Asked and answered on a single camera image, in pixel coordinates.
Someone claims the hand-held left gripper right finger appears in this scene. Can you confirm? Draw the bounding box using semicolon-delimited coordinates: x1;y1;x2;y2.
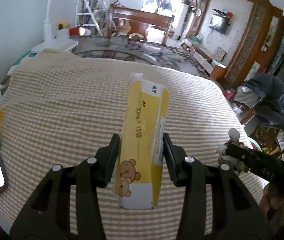
163;132;273;240

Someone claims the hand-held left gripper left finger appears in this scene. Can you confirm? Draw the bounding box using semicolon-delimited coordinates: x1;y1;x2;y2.
10;134;121;240

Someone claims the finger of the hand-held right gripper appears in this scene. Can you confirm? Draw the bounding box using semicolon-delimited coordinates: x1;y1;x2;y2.
225;144;284;193

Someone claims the yellow bear print box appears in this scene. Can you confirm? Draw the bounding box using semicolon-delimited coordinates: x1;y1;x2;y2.
111;72;170;210

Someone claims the white tissue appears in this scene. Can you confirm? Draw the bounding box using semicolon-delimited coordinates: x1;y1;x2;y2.
216;127;248;173

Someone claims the person's right hand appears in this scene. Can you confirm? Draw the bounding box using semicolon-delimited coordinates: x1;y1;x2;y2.
259;182;284;221

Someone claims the chair with blue jacket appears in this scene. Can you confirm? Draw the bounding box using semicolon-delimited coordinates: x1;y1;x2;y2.
234;73;284;131

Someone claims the beige checked table cloth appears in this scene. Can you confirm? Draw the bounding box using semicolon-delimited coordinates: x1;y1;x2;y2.
0;49;270;235

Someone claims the white tv cabinet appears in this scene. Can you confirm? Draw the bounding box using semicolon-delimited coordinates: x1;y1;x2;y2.
181;38;226;81

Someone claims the small framed picture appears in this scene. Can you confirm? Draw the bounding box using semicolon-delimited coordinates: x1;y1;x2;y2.
215;47;226;62

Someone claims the white cup with yellow tape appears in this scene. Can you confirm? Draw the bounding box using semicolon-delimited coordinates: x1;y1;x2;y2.
57;21;71;41

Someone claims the wooden bench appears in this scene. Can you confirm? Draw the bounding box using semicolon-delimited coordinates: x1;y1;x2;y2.
108;3;175;46

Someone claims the white step ladder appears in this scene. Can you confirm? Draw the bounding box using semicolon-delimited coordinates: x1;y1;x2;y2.
75;0;103;36

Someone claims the white floor lamp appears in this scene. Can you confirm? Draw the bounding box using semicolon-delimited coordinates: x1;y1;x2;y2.
43;0;58;41

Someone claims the wall television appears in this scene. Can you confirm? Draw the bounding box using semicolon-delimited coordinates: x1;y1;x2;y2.
209;13;231;35

